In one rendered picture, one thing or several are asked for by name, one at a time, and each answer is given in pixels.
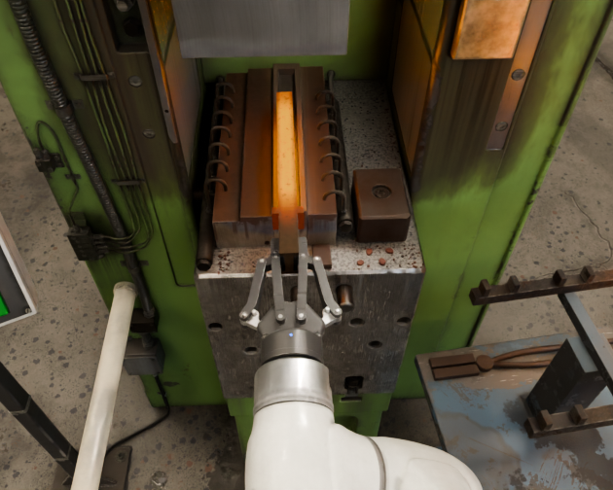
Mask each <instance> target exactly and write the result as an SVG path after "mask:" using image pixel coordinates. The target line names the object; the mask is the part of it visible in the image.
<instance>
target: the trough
mask: <svg viewBox="0 0 613 490"><path fill-rule="evenodd" d="M288 91H292V99H293V121H294V142H295V163H296V185H297V206H301V197H300V173H299V149H298V126H297V102H296V78H295V69H278V92H288Z"/></svg>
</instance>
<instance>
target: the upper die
mask: <svg viewBox="0 0 613 490"><path fill-rule="evenodd" d="M171 5H172V10H173V14H174V20H175V25H176V31H177V36H178V41H179V47H180V52H181V56H182V58H202V57H250V56H300V55H346V54H347V40H348V24H349V8H350V0H171Z"/></svg>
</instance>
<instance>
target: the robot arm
mask: <svg viewBox="0 0 613 490"><path fill-rule="evenodd" d="M298 239H299V255H297V256H294V265H298V266H299V271H298V293H297V301H293V302H287V301H284V298H283V290H282V279H281V268H280V267H281V266H284V265H285V257H282V256H279V238H272V239H271V241H270V256H269V257H268V258H267V259H265V258H259V259H258V261H257V265H256V269H255V273H254V277H253V281H252V285H251V289H250V293H249V297H248V301H247V303H246V305H245V306H244V307H243V309H242V310H241V312H240V313H239V318H240V323H241V326H242V327H243V328H244V329H248V328H249V327H250V328H252V329H254V330H256V331H258V336H259V337H260V339H261V367H259V369H258V370H257V371H256V373H255V379H254V407H253V416H254V419H253V428H252V432H251V435H250V438H249V440H248V443H247V451H246V460H245V490H483V488H482V485H481V483H480V481H479V479H478V478H477V477H476V476H475V475H474V473H473V472H472V471H471V470H470V469H469V468H468V467H467V466H466V465H465V464H463V463H462V462H461V461H459V460H458V459H456V458H455V457H453V456H452V455H450V454H449V453H447V452H445V451H443V450H440V449H437V448H434V447H431V446H428V445H424V444H421V443H417V442H413V441H408V440H404V439H398V438H392V437H365V436H361V435H358V434H355V433H353V432H352V431H350V430H348V429H346V428H345V427H343V426H342V425H339V424H335V420H334V405H333V400H332V390H331V387H330V383H329V370H328V368H327V367H325V366H324V361H323V346H322V337H323V335H324V333H325V328H327V327H329V326H331V325H332V324H334V325H336V326H337V325H339V324H340V323H341V321H342V310H341V309H340V307H339V306H338V305H337V304H336V302H335V301H334V299H333V296H332V292H331V289H330V286H329V283H328V279H327V276H326V273H325V269H324V266H323V263H322V261H321V258H320V257H319V256H314V257H311V256H309V255H308V253H307V239H306V238H305V237H299V231H298ZM308 269H311V270H312V272H313V276H314V279H315V283H316V286H317V290H318V293H319V296H320V299H321V303H322V306H323V311H322V316H323V318H322V319H321V318H320V317H319V315H318V314H317V313H316V312H315V311H314V310H313V309H312V308H311V307H310V306H309V305H308V304H307V270H308ZM268 271H271V273H272V284H273V297H274V306H272V307H271V309H270V310H269V311H268V312H267V314H266V315H265V316H264V317H263V318H262V320H261V321H260V320H259V319H260V317H259V312H258V311H259V306H260V302H261V298H262V293H263V289H264V286H265V281H266V277H267V272H268Z"/></svg>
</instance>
